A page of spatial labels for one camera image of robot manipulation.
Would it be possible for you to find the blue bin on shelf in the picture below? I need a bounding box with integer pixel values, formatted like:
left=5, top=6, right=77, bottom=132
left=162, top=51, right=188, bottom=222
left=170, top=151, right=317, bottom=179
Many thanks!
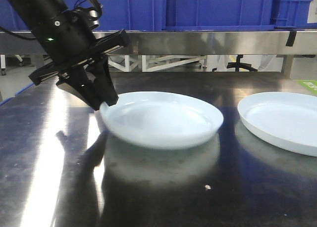
left=165, top=0, right=274, bottom=31
left=0, top=0, right=166, bottom=31

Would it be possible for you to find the white frame cart background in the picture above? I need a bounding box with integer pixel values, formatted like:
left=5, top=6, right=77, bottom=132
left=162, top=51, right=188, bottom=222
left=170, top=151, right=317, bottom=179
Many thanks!
left=108, top=55, right=208, bottom=72

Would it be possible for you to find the blue bin right with label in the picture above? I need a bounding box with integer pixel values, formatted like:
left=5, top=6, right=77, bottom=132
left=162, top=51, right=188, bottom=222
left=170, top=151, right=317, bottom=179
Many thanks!
left=270, top=0, right=317, bottom=29

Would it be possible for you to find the green floor sign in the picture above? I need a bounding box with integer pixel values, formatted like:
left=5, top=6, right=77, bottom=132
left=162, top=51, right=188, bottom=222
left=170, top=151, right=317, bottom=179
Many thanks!
left=294, top=80, right=317, bottom=95

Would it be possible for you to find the blue bin left on shelf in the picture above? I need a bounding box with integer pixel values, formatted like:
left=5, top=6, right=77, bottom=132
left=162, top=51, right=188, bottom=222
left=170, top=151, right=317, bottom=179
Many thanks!
left=0, top=0, right=166, bottom=31

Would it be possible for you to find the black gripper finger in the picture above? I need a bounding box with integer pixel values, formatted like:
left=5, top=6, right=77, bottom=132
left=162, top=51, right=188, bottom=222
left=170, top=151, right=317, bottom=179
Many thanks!
left=86, top=56, right=118, bottom=106
left=56, top=68, right=102, bottom=111

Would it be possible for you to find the black tape strip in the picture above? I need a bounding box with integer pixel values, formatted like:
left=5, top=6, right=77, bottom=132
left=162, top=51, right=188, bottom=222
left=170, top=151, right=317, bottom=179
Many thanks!
left=285, top=30, right=297, bottom=47

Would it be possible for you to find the black chair base background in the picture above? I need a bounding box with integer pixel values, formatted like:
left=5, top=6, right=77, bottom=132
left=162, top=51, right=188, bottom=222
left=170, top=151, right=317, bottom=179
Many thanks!
left=226, top=54, right=257, bottom=72

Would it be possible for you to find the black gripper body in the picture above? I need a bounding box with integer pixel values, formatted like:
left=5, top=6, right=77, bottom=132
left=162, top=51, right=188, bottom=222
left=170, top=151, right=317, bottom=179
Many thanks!
left=29, top=11, right=129, bottom=85

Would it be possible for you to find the blue bin middle on shelf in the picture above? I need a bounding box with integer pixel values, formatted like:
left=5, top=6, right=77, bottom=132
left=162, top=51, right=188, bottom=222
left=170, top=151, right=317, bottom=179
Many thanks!
left=165, top=0, right=274, bottom=31

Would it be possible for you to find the light blue plate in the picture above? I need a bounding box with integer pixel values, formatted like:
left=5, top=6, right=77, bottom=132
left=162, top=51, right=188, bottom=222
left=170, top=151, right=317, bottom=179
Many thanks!
left=237, top=91, right=317, bottom=157
left=100, top=91, right=224, bottom=149

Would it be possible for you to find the white paper label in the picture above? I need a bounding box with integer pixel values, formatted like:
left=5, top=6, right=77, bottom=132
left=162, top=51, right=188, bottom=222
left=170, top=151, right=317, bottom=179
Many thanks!
left=307, top=0, right=317, bottom=24

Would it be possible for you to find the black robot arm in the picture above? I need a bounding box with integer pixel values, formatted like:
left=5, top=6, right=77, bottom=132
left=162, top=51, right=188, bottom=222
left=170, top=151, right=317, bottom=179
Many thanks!
left=8, top=0, right=129, bottom=110

